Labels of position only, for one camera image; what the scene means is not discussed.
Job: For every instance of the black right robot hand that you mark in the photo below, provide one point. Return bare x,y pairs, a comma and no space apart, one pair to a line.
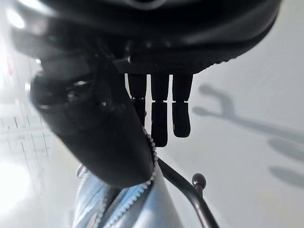
99,99

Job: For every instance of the light blue zippered garment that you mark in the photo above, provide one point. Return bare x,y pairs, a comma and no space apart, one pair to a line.
114,206

